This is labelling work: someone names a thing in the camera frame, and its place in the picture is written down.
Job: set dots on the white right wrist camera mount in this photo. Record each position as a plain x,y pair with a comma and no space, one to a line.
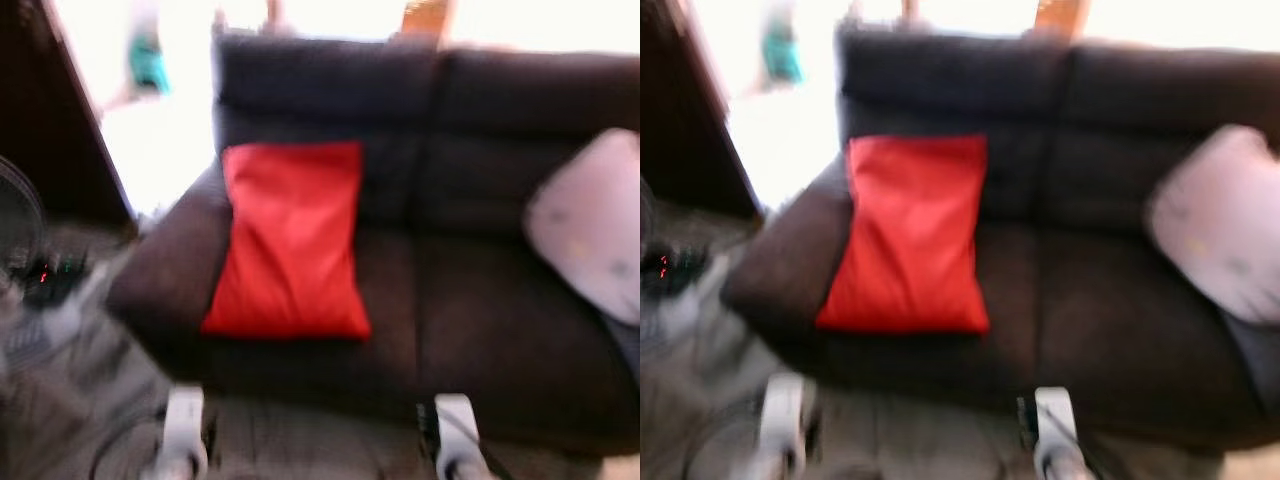
457,425
1057,420

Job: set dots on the dark brown wooden door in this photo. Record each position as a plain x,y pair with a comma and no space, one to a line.
680,100
50,100

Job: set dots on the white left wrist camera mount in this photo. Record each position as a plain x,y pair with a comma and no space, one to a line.
785,410
185,420

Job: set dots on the white pillow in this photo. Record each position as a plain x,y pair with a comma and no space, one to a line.
590,230
1210,220

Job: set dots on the white table fan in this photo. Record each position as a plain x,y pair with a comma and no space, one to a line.
20,215

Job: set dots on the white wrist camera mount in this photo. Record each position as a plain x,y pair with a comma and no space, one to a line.
457,425
185,420
785,410
1057,420

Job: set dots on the brown fabric sofa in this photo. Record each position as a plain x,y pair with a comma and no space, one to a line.
1100,290
480,280

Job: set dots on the teal plastic stool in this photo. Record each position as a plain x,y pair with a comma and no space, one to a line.
783,55
148,65

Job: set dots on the orange brown wooden object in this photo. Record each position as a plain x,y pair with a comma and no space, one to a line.
1062,16
428,18

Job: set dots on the red pillow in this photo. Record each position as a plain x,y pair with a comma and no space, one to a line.
290,240
905,240

